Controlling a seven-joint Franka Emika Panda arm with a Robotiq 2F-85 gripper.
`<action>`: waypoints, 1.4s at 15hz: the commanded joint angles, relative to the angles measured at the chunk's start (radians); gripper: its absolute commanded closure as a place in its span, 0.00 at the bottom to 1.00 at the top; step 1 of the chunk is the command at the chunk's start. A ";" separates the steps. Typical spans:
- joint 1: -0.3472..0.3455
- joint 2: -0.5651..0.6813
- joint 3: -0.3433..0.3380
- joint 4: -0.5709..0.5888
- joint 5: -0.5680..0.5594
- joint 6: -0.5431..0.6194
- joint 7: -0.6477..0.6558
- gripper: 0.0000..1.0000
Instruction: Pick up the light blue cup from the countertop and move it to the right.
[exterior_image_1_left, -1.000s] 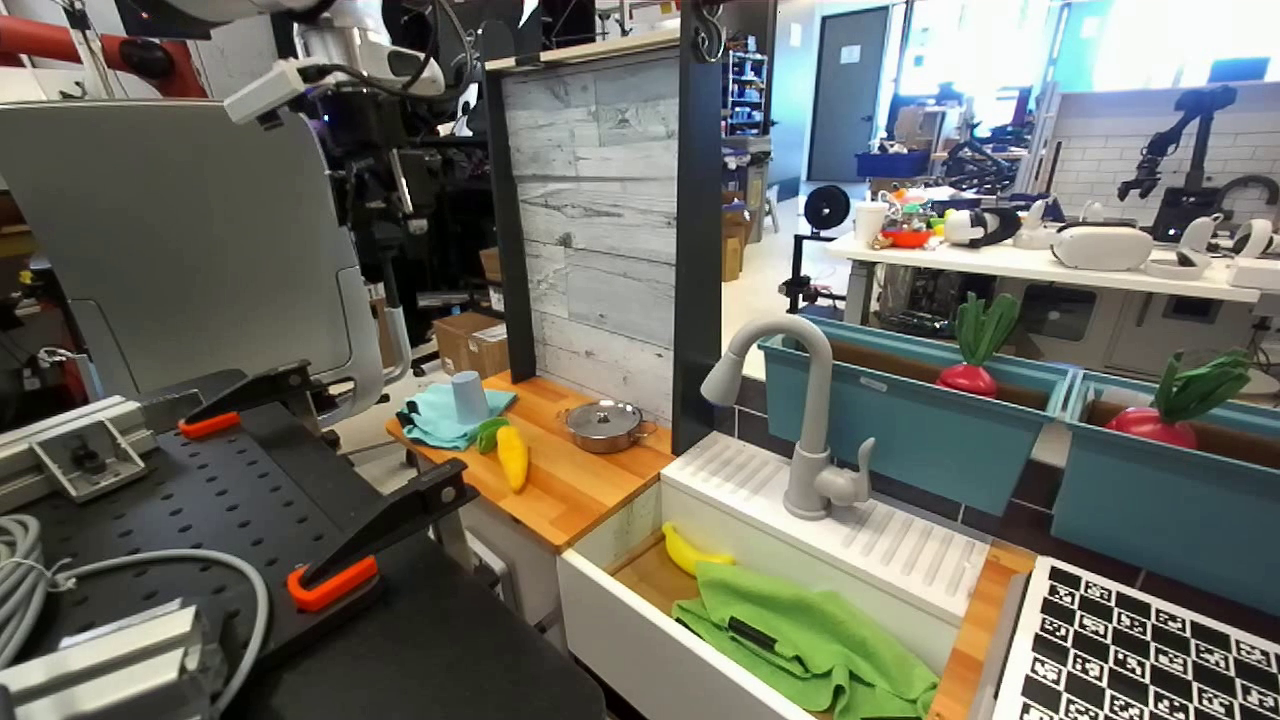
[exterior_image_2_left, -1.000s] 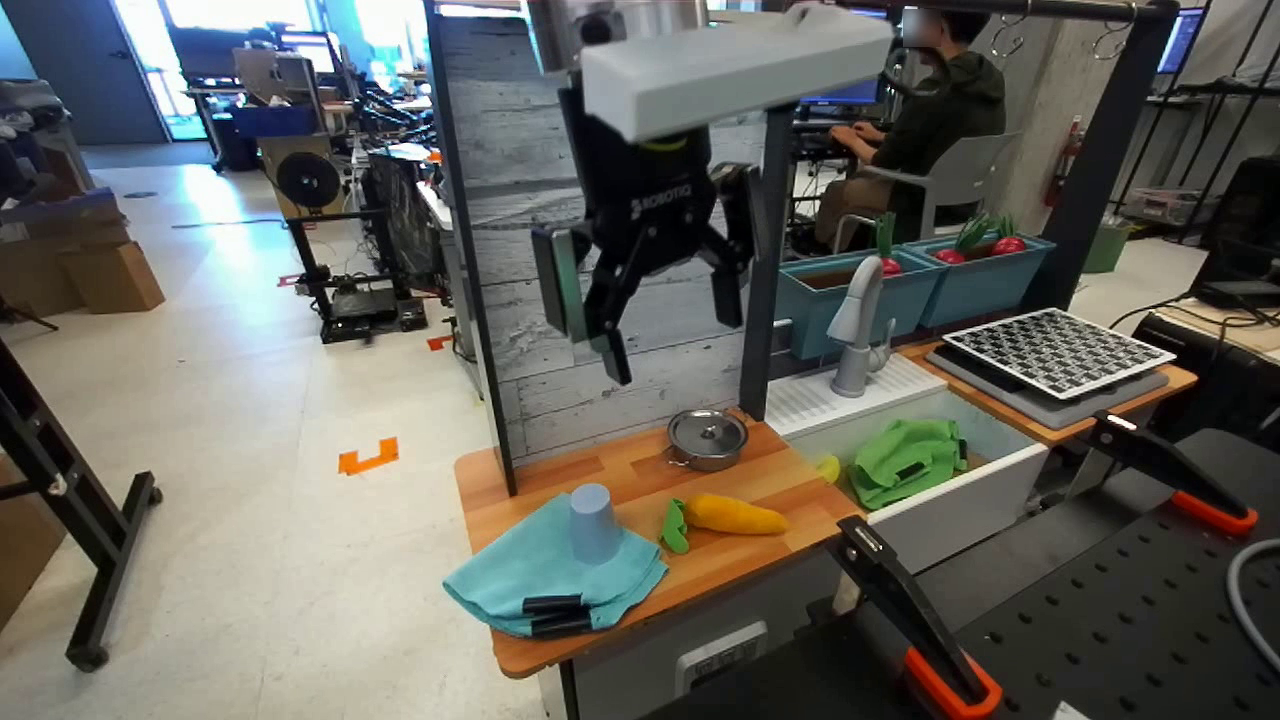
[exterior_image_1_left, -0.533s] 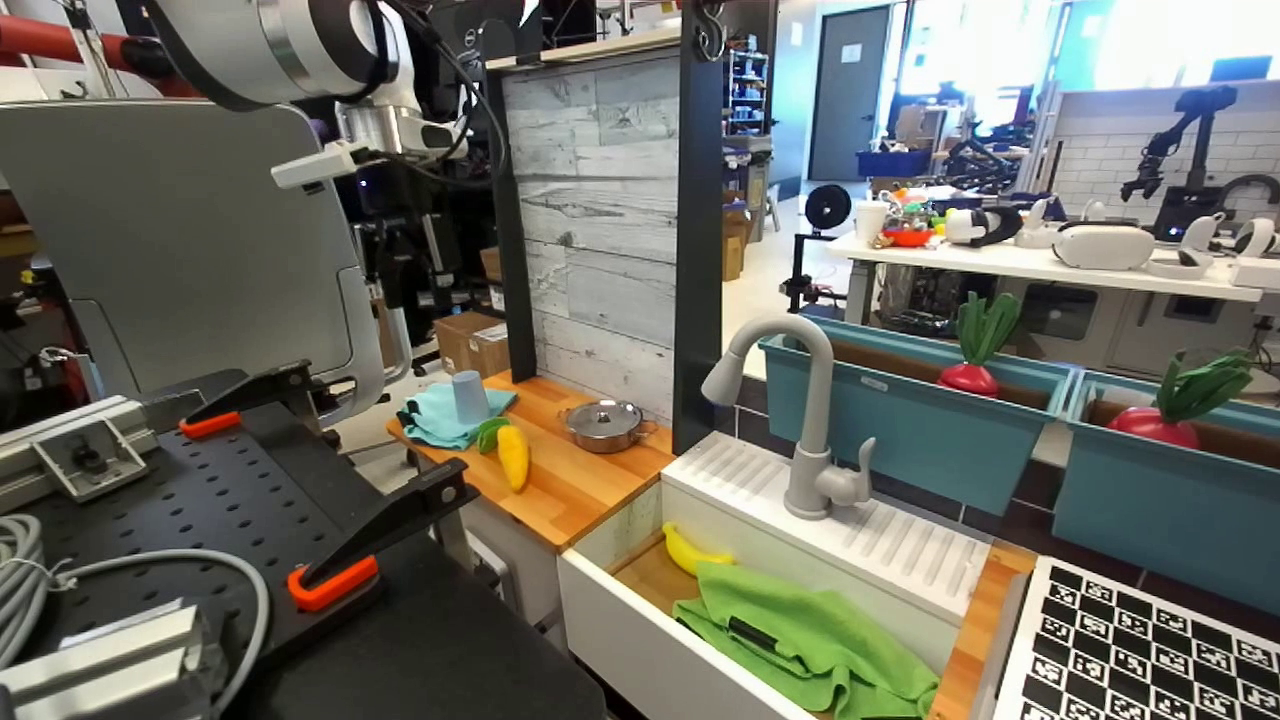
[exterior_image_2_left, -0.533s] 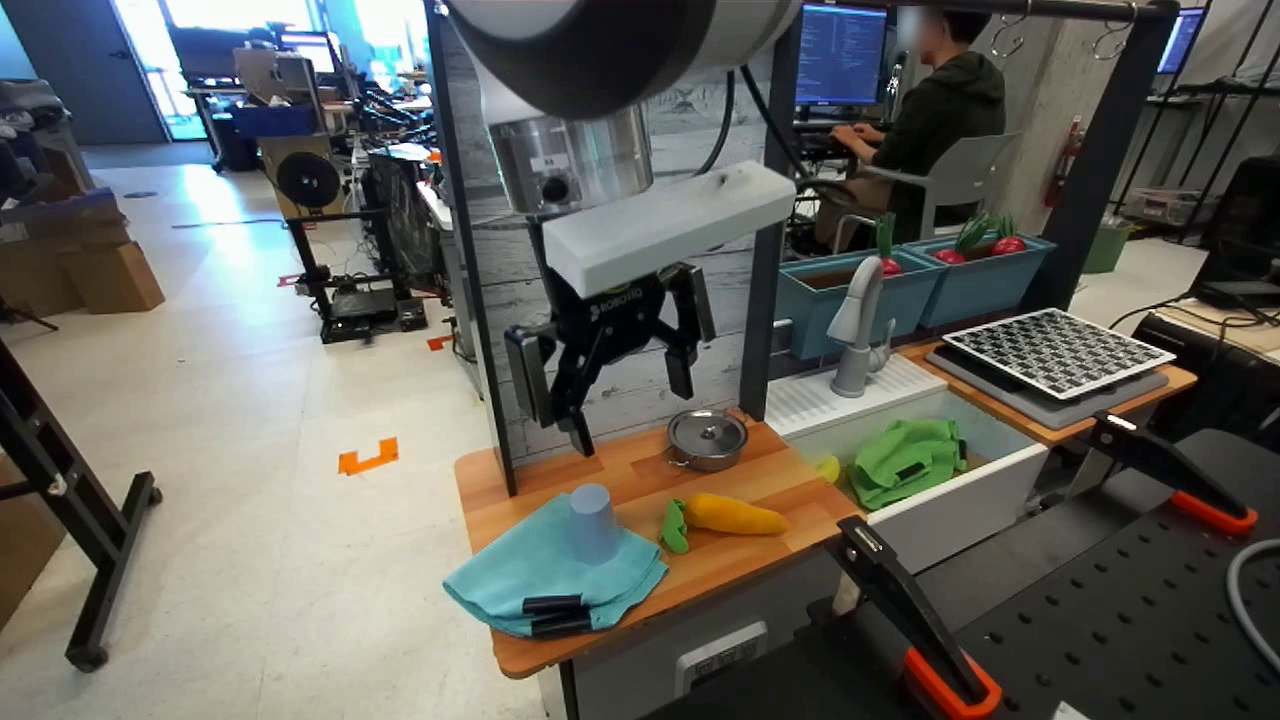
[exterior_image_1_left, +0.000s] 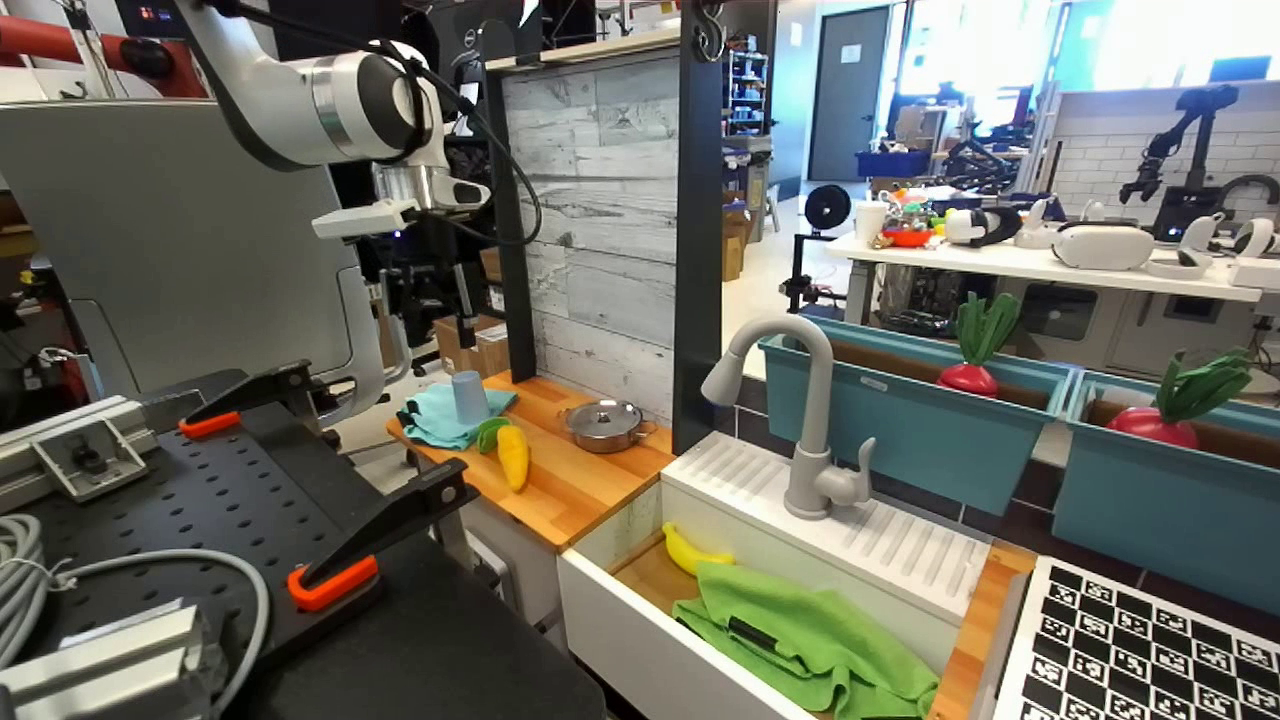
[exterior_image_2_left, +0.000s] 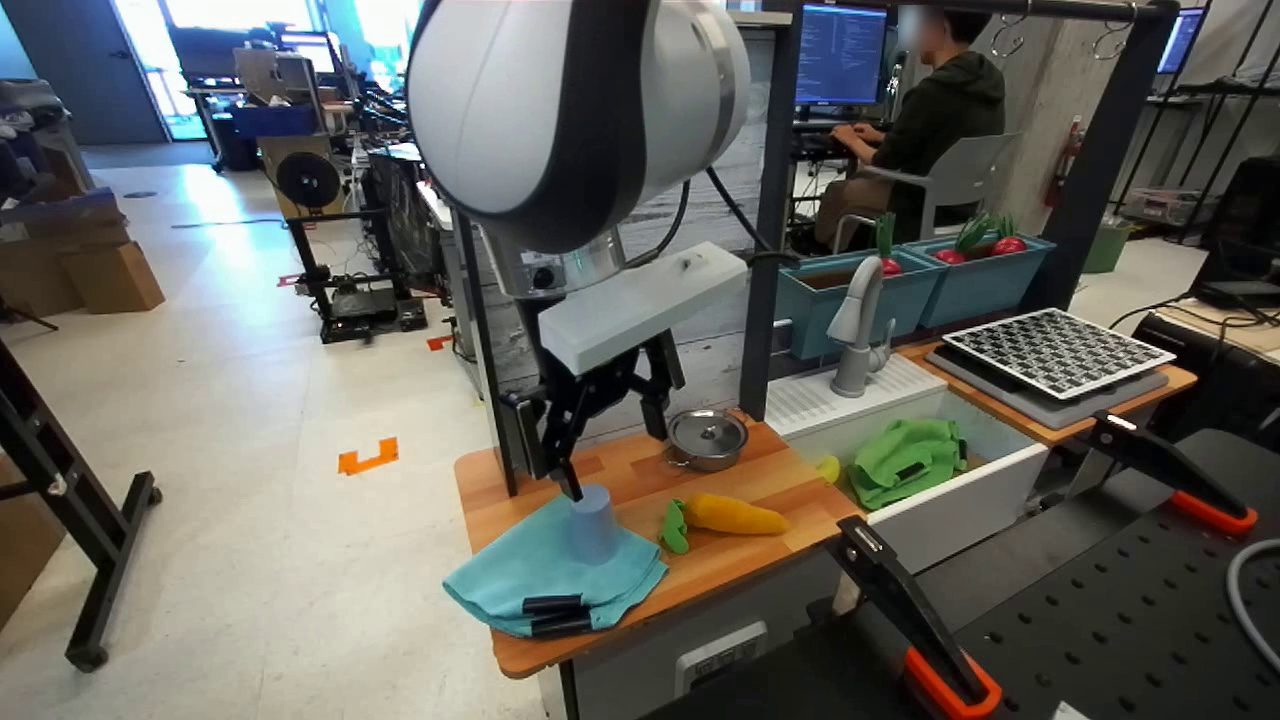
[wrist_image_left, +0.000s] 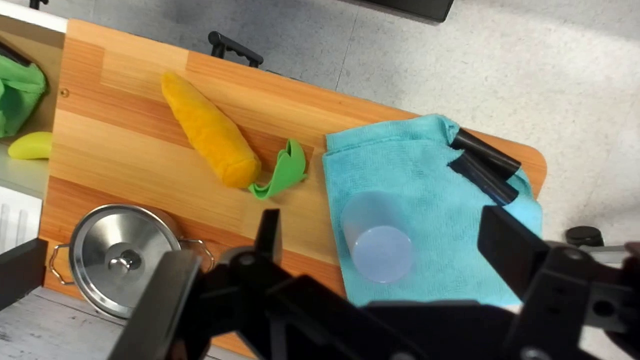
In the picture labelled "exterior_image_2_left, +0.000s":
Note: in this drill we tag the computer monitor blue screen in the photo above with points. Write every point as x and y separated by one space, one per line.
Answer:
840 56

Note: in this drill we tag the black perforated mounting board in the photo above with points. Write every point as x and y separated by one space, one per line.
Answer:
1122 627

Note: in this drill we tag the black printer with spool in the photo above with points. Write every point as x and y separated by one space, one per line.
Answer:
311 181

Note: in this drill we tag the yellow plush carrot toy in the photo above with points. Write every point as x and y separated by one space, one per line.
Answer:
734 512

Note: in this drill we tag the grey plastic chair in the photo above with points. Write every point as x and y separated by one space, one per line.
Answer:
953 172

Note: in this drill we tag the black white calibration board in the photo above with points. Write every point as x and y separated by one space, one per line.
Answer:
1052 353

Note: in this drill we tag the dark grey door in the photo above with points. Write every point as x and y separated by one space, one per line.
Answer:
81 66

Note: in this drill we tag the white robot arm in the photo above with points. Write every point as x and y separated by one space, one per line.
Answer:
532 107

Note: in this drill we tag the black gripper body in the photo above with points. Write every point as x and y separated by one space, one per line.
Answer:
621 373

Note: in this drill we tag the white toy sink basin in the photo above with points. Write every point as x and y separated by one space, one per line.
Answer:
975 501

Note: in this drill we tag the black office chair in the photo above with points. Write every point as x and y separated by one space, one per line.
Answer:
1242 225

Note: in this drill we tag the stacked cardboard boxes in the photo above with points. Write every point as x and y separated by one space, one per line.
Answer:
81 262

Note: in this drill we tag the green microfiber cloth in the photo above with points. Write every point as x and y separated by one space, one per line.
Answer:
907 463

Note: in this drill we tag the dark kitchen frame post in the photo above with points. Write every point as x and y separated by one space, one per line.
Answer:
771 240

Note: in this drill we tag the wooden toy kitchen counter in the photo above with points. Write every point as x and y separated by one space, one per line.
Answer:
745 561

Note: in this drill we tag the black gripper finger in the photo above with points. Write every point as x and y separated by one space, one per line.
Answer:
661 400
561 435

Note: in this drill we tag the teal planter box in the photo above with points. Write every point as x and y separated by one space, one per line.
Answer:
826 313
985 287

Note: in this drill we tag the teal microfiber cloth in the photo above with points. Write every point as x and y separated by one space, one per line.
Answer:
522 580

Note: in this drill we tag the black clamp orange tip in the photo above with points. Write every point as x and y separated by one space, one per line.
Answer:
907 613
1175 472

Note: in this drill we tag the seated person dark hoodie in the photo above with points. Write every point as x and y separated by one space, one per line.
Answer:
947 121

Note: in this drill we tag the red fire extinguisher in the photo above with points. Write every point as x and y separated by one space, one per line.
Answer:
1066 161

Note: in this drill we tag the small metal bowl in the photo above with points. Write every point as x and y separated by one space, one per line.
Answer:
704 438

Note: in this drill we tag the light blue plastic cup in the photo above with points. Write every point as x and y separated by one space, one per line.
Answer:
594 526

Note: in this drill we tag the black metal stand leg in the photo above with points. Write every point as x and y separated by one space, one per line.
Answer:
67 504

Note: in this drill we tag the red plush radish toy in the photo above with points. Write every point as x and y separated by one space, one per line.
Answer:
886 252
985 240

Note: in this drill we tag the grey toy faucet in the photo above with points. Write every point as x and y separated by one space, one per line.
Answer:
863 323

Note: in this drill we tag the orange floor tape marker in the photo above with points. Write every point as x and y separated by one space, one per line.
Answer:
368 463

